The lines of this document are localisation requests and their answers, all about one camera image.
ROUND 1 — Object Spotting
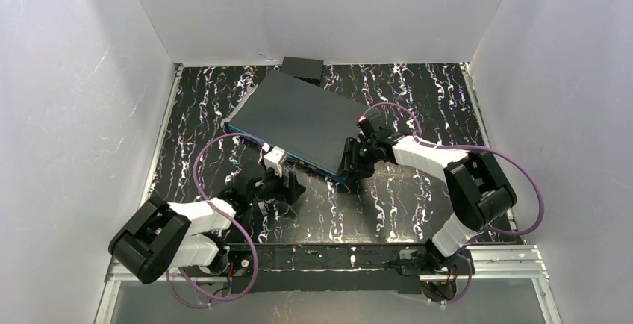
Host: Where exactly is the aluminium front rail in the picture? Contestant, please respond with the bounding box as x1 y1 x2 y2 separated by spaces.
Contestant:
105 245 550 281

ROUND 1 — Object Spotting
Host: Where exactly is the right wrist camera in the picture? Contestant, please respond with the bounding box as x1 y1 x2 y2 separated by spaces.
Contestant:
357 112 395 141

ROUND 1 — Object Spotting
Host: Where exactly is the silver open-end wrench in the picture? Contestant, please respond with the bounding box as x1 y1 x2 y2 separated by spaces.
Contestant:
221 85 258 128

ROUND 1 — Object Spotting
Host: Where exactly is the large dark network switch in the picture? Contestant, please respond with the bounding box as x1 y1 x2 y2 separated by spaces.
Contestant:
226 71 369 184

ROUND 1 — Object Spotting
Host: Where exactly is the purple cable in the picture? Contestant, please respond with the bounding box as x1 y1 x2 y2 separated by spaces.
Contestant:
361 102 546 305
165 132 270 309

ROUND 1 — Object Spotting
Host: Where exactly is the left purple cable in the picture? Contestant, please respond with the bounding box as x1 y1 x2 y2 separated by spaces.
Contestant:
165 132 270 309

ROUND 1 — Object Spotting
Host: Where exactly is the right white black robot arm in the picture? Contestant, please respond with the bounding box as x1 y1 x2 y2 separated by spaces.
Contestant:
337 134 517 263

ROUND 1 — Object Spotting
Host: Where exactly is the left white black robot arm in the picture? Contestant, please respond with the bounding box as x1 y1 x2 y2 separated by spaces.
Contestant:
107 169 306 284

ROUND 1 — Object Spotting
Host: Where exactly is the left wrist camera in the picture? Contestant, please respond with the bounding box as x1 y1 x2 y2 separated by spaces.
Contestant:
263 146 287 177

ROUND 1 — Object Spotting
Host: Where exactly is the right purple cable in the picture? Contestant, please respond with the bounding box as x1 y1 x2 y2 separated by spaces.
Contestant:
361 102 546 305

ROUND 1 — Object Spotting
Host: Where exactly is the small black switch box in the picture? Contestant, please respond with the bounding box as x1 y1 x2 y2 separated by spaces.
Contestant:
279 57 324 86

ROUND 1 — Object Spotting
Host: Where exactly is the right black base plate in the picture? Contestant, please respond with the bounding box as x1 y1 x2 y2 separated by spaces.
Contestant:
381 246 475 276

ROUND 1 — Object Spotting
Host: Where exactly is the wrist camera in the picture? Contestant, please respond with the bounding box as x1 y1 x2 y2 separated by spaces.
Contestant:
357 112 395 141
263 146 287 177

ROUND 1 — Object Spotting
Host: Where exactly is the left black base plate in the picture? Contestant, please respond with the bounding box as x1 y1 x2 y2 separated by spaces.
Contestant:
183 243 255 278

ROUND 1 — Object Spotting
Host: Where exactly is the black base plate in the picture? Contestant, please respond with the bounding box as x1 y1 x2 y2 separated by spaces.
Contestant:
381 246 475 276
183 243 255 278

